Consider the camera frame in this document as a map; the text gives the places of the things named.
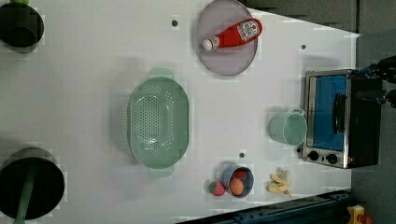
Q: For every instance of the black cylinder base lower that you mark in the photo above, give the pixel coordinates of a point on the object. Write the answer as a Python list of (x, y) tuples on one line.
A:
[(32, 184)]

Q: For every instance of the orange toy fruit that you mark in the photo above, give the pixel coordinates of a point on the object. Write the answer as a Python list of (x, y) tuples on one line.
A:
[(236, 186)]

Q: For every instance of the purple round plate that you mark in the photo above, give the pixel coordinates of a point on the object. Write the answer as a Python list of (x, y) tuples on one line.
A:
[(216, 17)]

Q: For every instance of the black toaster oven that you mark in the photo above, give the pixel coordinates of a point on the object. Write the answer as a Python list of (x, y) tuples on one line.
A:
[(343, 127)]

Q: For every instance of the green mug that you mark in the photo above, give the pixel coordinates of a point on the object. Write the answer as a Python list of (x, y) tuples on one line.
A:
[(288, 128)]

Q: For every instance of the green plastic strainer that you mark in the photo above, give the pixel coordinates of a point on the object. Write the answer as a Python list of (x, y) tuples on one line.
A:
[(159, 122)]

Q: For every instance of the blue small bowl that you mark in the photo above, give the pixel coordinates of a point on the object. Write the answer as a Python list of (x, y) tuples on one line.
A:
[(228, 175)]

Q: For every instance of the black cylinder base upper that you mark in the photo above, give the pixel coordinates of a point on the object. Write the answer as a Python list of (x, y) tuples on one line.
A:
[(21, 27)]

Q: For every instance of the red ketchup bottle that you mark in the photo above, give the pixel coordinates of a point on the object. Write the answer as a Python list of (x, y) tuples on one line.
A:
[(236, 35)]

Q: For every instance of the black cylinder base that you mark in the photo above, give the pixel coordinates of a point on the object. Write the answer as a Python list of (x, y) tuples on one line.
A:
[(32, 184), (21, 27)]

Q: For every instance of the red toy fruit in bowl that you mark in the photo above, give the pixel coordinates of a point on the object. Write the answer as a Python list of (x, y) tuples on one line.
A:
[(239, 173)]

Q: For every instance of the yellow red emergency button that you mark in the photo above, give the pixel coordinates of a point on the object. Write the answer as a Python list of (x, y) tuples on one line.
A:
[(358, 216)]

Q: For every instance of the toy strawberry on table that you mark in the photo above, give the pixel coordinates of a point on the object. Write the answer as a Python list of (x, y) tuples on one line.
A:
[(216, 189)]

